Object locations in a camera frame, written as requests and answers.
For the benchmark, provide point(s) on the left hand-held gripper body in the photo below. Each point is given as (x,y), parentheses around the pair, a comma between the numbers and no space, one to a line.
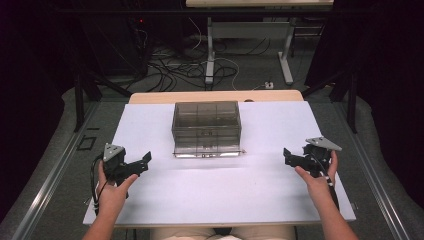
(114,163)

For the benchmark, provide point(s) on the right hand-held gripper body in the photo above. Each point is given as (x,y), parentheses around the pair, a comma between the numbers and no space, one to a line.
(318,156)

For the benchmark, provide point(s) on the transparent plastic drawer box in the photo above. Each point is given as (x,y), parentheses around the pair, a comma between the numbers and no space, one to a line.
(206,128)

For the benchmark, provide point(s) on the person's right hand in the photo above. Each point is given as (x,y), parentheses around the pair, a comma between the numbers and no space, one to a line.
(316,186)

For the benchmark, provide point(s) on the person's left hand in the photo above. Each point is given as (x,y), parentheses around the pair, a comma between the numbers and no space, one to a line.
(113,195)

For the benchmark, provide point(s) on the black metal stand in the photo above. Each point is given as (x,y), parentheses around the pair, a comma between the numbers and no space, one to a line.
(351,100)
(80,100)

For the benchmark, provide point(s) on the white power strip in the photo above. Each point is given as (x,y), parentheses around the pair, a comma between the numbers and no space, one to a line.
(269,85)

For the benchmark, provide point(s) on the white board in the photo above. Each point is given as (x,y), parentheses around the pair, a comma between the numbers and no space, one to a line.
(213,190)

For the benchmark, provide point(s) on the wooden table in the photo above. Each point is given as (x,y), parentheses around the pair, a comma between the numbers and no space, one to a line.
(206,96)

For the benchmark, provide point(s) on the dark curtain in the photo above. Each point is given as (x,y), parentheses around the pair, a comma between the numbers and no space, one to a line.
(30,100)
(390,83)

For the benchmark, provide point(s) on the desk with white legs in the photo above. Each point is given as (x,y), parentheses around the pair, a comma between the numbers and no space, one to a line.
(253,30)

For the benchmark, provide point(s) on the metal floor rail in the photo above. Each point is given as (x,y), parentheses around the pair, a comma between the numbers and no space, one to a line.
(373,180)
(50,186)

